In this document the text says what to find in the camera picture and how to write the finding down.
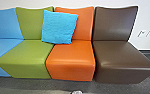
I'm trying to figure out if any cyan square cushion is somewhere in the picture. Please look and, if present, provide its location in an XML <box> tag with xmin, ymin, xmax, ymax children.
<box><xmin>41</xmin><ymin>9</ymin><xmax>80</xmax><ymax>45</ymax></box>

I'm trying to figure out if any orange sofa seat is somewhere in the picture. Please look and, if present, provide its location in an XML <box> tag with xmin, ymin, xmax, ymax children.
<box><xmin>45</xmin><ymin>5</ymin><xmax>96</xmax><ymax>82</ymax></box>

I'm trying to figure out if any green sofa seat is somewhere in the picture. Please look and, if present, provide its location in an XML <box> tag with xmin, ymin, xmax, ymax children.
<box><xmin>0</xmin><ymin>5</ymin><xmax>55</xmax><ymax>80</ymax></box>

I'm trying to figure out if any blue sofa seat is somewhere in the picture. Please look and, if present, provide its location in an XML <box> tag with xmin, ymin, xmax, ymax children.
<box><xmin>0</xmin><ymin>8</ymin><xmax>25</xmax><ymax>78</ymax></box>

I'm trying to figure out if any brown sofa seat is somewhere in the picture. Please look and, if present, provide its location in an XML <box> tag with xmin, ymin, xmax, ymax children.
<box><xmin>91</xmin><ymin>5</ymin><xmax>150</xmax><ymax>85</ymax></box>

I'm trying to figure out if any white double wall socket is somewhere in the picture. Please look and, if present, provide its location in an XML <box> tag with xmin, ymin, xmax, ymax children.
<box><xmin>137</xmin><ymin>29</ymin><xmax>150</xmax><ymax>38</ymax></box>

